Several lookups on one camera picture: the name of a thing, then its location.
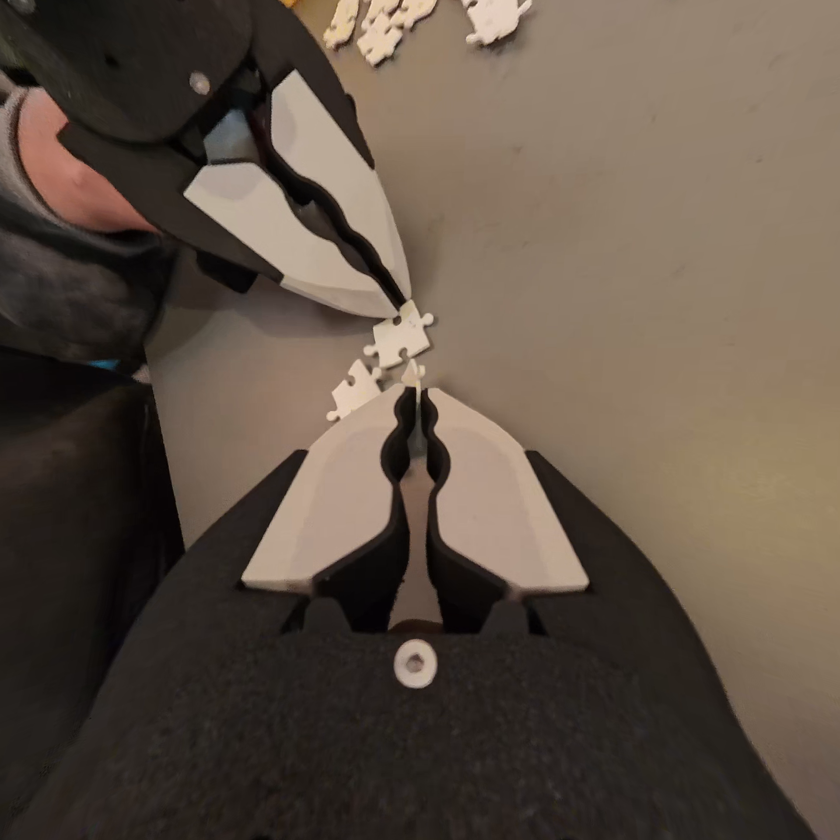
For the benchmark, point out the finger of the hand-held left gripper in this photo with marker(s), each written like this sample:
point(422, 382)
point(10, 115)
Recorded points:
point(341, 164)
point(262, 223)

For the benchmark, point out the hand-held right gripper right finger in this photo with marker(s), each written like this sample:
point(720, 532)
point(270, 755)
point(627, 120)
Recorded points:
point(512, 518)

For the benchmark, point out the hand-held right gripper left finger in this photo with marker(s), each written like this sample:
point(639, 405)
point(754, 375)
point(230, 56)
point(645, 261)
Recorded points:
point(321, 518)

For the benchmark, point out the joined white puzzle pieces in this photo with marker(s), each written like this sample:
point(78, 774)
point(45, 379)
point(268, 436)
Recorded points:
point(354, 390)

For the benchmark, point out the single white puzzle piece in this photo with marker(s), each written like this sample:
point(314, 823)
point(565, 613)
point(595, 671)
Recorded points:
point(400, 338)

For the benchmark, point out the person's left forearm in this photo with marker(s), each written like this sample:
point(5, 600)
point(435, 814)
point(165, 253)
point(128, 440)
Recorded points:
point(65, 282)

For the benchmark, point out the pile of white puzzle pieces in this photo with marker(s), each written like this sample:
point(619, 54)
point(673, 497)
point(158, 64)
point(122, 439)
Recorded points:
point(380, 33)

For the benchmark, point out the loose white puzzle pieces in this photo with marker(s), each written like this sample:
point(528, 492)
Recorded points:
point(495, 19)

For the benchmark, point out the person's left hand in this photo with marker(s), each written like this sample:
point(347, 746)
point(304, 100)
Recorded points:
point(65, 177)

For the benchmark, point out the person's dark clothing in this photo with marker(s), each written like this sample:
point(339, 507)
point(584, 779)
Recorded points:
point(65, 525)

